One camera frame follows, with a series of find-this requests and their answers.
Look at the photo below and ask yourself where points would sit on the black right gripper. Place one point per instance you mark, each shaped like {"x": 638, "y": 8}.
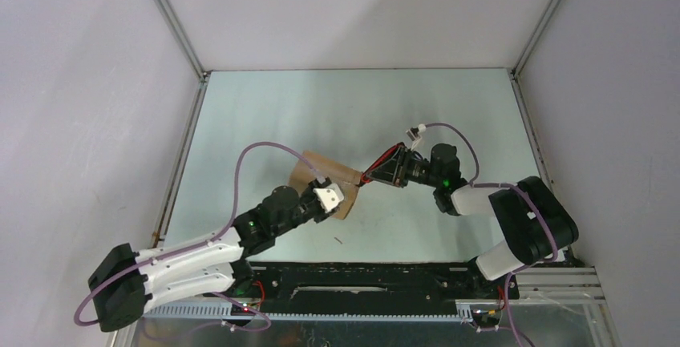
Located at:
{"x": 394, "y": 171}

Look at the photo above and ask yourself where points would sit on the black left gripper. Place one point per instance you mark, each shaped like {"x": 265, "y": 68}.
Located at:
{"x": 309, "y": 188}

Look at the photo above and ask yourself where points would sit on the red black utility knife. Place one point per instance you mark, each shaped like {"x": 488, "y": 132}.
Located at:
{"x": 385, "y": 156}

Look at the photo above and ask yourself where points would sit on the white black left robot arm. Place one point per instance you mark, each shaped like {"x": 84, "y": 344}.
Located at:
{"x": 128, "y": 284}

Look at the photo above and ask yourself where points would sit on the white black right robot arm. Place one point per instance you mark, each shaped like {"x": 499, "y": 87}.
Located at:
{"x": 533, "y": 222}

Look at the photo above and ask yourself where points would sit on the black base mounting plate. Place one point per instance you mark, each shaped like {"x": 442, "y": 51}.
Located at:
{"x": 365, "y": 289}

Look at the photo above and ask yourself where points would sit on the aluminium frame rail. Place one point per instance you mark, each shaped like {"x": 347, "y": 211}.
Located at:
{"x": 556, "y": 304}

